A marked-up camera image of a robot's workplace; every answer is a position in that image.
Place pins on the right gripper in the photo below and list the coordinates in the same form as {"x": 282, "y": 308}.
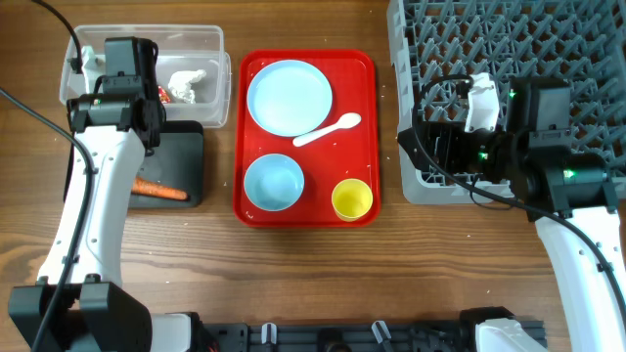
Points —
{"x": 421, "y": 145}

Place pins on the small light blue bowl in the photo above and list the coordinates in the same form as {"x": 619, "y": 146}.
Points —
{"x": 274, "y": 182}

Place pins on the white tissue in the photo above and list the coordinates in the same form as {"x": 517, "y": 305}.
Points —
{"x": 180, "y": 84}

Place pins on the red snack wrapper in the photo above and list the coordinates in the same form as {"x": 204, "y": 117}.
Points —
{"x": 163, "y": 95}

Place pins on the orange carrot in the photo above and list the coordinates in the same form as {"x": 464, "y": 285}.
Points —
{"x": 147, "y": 188}

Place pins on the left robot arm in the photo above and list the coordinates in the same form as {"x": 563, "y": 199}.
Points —
{"x": 78, "y": 300}

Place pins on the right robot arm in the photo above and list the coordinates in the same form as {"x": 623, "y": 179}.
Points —
{"x": 569, "y": 197}

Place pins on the grey dishwasher rack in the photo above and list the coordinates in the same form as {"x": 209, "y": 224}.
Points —
{"x": 581, "y": 42}

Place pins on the white plastic spoon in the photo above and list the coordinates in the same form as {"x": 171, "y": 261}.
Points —
{"x": 346, "y": 121}

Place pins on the yellow plastic cup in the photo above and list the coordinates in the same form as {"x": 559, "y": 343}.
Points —
{"x": 352, "y": 199}

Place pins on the red serving tray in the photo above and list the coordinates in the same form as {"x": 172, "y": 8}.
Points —
{"x": 344, "y": 154}

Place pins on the large light blue plate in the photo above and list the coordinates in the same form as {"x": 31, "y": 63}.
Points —
{"x": 289, "y": 98}

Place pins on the clear plastic bin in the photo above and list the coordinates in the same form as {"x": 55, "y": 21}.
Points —
{"x": 180, "y": 47}

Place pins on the black plastic tray bin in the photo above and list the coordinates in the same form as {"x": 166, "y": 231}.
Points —
{"x": 177, "y": 163}

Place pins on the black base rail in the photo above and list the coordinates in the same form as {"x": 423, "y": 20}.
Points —
{"x": 439, "y": 336}

